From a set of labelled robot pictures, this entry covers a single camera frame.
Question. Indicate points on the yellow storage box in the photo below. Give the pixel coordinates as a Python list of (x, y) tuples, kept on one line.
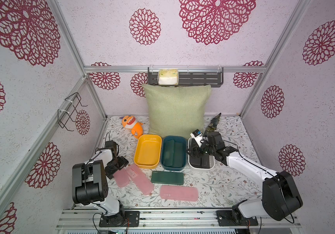
[(148, 151)]

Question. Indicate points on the dark wall shelf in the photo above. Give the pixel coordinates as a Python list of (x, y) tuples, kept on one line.
[(215, 80)]

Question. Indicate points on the floral table mat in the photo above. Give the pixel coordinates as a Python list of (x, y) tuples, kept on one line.
[(219, 187)]

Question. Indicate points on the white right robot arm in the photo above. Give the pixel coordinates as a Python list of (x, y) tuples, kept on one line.
[(280, 196)]

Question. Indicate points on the pink pencil case front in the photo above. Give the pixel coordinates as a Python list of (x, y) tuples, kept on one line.
[(180, 193)]

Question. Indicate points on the dark green pencil case front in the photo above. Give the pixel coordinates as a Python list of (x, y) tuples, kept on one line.
[(170, 178)]

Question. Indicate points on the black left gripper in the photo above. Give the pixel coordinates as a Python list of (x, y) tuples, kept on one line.
[(110, 172)]

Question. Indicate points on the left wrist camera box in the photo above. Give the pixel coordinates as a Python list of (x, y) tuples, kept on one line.
[(113, 146)]

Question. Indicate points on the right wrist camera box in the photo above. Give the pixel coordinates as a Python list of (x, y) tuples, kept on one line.
[(197, 136)]

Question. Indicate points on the orange shark plush toy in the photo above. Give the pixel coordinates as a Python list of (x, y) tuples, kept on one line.
[(132, 124)]

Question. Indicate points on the white storage box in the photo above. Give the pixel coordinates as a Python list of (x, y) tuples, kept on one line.
[(194, 150)]

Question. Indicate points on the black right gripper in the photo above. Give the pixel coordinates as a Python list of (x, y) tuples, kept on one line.
[(203, 147)]

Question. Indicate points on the green pillow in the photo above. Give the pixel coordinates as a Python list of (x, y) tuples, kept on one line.
[(176, 111)]

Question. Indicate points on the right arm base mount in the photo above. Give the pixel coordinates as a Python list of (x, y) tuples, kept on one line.
[(234, 218)]

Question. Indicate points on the black wire wall rack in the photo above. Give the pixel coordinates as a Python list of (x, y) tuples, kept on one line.
[(65, 115)]

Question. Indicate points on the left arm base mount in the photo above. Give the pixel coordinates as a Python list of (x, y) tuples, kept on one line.
[(122, 219)]

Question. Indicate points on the tissue pack on shelf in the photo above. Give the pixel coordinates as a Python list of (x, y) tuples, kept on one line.
[(168, 77)]

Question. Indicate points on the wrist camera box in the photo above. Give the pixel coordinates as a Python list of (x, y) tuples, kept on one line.
[(113, 146), (197, 136)]

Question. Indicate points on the black pencil case front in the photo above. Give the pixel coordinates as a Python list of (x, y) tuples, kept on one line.
[(204, 162)]

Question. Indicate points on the teal storage box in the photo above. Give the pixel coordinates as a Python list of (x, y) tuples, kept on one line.
[(176, 139)]

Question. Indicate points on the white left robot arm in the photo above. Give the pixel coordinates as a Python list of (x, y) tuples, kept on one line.
[(90, 185)]

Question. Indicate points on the pink pencil case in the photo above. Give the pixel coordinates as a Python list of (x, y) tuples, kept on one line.
[(140, 179), (180, 193), (121, 178)]

